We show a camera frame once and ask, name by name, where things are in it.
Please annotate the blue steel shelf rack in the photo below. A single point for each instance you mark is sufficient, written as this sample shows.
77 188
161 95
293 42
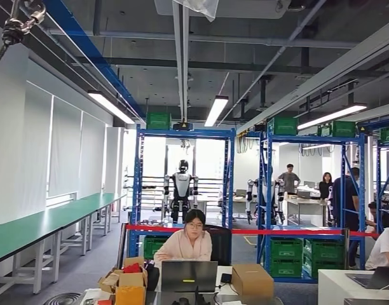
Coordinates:
380 177
181 134
309 139

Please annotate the long green top workbench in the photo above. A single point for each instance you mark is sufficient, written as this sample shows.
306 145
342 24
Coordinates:
39 225

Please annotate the black yellow hoist trolley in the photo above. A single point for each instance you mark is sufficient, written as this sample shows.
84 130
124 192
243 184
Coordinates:
183 126

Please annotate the white black humanoid robot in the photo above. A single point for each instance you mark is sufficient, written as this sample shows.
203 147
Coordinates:
181 189
250 198

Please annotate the white ceiling light bar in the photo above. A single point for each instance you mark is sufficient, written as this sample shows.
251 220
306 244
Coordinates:
216 110
110 107
331 116

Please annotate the person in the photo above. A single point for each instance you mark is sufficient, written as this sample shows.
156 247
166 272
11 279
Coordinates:
350 198
372 214
383 250
188 246
325 187
289 181

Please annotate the black office chair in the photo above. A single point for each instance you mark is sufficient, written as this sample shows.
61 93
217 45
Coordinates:
221 246

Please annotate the red barrier tape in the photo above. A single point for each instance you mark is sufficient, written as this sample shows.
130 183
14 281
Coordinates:
245 231

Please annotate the grey laptop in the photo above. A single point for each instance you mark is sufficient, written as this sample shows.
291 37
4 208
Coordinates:
188 275
375 278
304 194

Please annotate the black phone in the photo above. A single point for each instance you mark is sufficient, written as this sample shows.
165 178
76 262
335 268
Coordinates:
226 278

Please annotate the white roller blind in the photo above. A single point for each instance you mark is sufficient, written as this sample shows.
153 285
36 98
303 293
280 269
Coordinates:
32 151
64 151
92 155

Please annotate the red cloth item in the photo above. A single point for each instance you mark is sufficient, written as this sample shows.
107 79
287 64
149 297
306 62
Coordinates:
131 268

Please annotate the clear plastic sheet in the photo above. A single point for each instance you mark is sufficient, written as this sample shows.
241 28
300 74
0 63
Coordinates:
202 7

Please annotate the closed brown cardboard box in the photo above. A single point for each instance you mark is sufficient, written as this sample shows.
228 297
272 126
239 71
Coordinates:
251 280

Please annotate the black cloth bundle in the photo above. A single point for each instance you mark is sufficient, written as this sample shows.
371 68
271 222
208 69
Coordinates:
188 301

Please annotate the ceiling air conditioner cassette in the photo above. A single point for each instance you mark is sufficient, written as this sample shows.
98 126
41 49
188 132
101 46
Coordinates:
245 10

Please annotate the open yellow cardboard box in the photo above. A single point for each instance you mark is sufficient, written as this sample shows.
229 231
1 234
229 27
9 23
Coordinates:
131 288

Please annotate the small open cardboard box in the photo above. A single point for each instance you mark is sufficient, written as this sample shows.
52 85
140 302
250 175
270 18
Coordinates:
109 282

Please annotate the blue ceiling beam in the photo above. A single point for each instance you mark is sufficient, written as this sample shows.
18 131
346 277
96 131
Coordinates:
86 42

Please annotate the black ribbed round disc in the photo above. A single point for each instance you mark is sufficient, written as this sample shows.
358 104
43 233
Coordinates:
62 299

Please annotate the white ceiling rail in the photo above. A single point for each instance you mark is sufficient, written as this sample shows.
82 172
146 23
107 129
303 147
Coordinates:
181 50

